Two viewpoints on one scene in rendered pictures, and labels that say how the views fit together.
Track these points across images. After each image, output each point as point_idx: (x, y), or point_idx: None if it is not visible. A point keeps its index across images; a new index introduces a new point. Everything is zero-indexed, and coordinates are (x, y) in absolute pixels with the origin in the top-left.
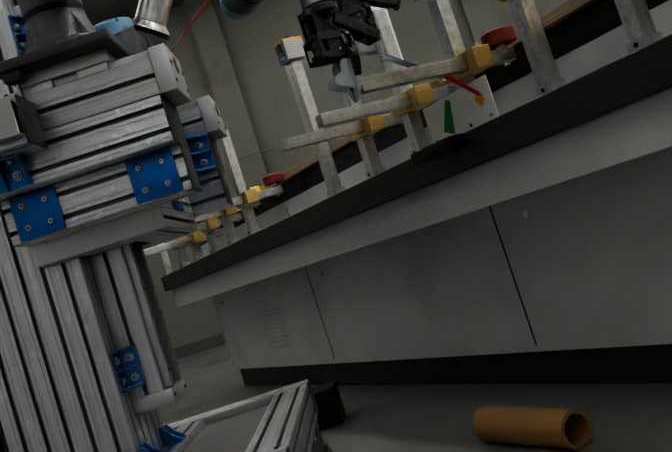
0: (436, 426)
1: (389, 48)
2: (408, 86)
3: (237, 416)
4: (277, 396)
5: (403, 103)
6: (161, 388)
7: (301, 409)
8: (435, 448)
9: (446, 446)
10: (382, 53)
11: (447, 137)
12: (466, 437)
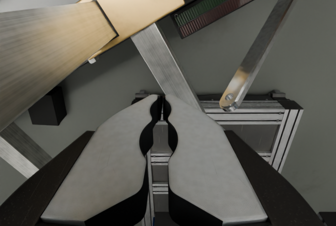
0: (129, 38)
1: (39, 69)
2: (93, 8)
3: (156, 138)
4: (158, 122)
5: (165, 37)
6: None
7: (208, 108)
8: (170, 44)
9: (173, 38)
10: (240, 103)
11: None
12: (169, 27)
